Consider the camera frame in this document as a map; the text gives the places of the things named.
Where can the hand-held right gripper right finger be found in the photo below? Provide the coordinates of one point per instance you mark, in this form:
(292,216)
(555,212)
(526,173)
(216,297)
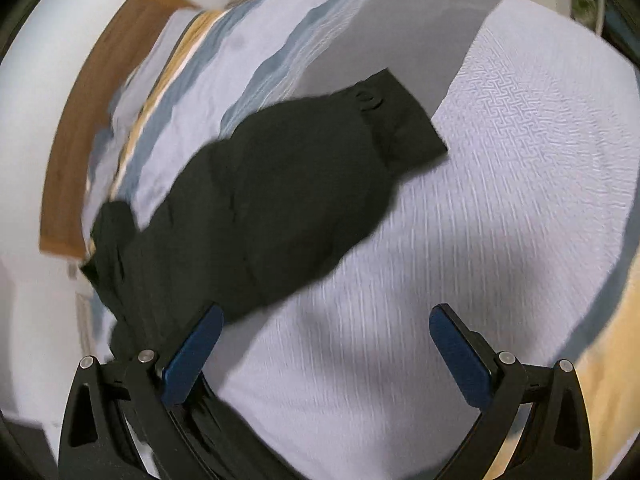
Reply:
(457,355)

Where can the wooden bed headboard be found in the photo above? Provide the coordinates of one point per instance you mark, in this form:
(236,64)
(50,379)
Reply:
(85,125)

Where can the black garment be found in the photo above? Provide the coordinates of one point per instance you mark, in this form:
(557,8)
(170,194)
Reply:
(280,200)

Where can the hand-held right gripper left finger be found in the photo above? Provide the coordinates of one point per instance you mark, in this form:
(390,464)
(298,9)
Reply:
(192,355)

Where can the striped duvet cover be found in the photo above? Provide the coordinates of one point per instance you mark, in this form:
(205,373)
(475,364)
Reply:
(475,220)

